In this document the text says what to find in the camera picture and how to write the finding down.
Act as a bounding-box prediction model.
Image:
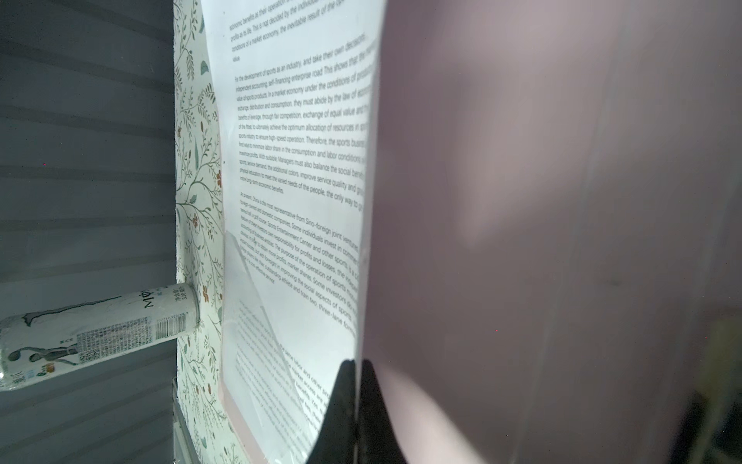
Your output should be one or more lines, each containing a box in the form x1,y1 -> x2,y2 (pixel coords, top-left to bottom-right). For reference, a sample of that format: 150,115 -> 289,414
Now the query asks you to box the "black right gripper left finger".
306,360 -> 357,464

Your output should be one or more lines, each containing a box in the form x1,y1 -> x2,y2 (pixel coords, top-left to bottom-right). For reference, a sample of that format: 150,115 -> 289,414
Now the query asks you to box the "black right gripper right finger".
357,360 -> 408,464

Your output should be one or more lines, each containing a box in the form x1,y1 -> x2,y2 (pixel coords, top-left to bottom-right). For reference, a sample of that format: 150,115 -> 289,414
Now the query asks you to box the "pink file folder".
216,0 -> 742,464

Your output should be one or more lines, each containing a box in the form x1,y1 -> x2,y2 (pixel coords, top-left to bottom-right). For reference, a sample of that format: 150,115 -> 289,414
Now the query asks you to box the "printed white paper sheet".
203,1 -> 386,463

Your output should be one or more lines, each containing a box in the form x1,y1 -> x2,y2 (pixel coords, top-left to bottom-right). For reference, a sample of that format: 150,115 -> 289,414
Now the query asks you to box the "white beverage can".
1,283 -> 199,392

